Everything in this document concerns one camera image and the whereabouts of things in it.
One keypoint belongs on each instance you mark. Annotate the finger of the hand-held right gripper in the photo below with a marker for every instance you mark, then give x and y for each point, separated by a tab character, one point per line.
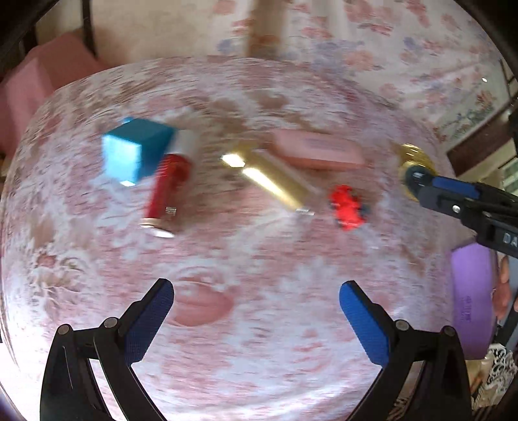
445	202
455	187

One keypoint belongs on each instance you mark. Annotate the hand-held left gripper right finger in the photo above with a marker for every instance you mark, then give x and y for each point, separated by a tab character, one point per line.
364	324

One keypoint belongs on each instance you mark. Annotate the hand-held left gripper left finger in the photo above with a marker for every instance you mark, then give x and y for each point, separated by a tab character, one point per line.
151	311

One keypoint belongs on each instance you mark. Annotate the gold alarm clock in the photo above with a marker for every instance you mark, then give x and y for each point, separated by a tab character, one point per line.
408	156

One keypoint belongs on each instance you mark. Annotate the purple round container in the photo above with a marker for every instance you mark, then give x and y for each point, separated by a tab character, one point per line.
469	299

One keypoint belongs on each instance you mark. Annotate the red toy car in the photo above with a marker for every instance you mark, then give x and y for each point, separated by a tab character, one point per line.
348	206

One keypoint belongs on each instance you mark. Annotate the red spray can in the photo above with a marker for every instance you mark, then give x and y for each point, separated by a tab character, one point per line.
168	190

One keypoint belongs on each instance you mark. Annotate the pink case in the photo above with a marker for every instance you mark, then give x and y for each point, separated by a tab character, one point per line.
319	149

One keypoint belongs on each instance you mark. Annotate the blue crank box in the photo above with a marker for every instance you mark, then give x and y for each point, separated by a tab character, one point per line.
137	149

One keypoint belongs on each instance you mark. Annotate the gold perfume bottle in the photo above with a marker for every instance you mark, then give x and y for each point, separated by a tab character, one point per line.
271	178

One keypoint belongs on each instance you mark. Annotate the person's right hand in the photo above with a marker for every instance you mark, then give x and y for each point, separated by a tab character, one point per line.
504	299

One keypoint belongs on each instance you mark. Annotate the pink lace tablecloth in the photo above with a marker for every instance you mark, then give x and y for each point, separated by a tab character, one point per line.
259	263

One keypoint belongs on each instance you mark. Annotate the floral bed cover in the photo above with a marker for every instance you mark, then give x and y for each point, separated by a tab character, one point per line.
364	48

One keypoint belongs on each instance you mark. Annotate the pink stool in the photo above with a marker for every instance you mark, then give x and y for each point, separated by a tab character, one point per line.
32	81

